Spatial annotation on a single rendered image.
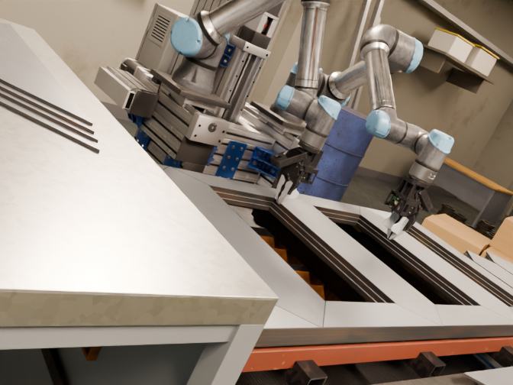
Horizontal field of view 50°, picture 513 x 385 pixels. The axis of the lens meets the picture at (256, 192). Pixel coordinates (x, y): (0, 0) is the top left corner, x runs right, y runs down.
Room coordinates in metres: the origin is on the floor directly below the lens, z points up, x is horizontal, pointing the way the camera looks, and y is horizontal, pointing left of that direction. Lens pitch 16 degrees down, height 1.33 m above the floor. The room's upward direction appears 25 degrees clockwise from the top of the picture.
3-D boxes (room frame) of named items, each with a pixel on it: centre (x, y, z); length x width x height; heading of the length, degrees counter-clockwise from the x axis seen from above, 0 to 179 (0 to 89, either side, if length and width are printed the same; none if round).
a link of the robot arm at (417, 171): (1.67, -0.43, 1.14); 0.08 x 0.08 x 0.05
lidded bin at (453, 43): (7.52, -1.46, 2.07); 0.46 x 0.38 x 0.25; 136
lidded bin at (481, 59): (7.98, -1.90, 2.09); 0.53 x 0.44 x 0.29; 136
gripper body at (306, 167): (1.70, -0.09, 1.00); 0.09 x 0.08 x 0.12; 132
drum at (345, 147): (5.22, -0.46, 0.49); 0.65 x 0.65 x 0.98
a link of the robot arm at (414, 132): (1.76, -0.37, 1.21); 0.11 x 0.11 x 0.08; 26
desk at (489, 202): (8.11, -2.67, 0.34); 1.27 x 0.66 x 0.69; 46
